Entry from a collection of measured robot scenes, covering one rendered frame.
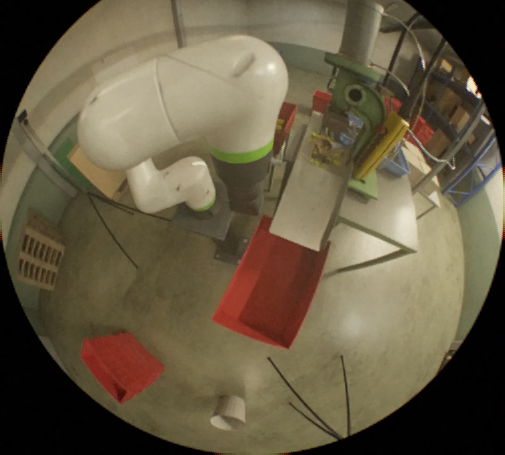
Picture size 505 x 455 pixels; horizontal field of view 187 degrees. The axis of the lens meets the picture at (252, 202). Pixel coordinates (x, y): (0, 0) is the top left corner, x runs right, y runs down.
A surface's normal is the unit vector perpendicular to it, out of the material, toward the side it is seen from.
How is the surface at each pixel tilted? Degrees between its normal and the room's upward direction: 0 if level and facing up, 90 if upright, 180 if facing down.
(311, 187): 30
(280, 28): 90
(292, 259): 0
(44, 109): 90
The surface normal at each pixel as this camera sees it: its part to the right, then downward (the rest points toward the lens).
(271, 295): 0.00, -0.48
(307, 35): -0.41, 0.80
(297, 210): -0.22, -0.02
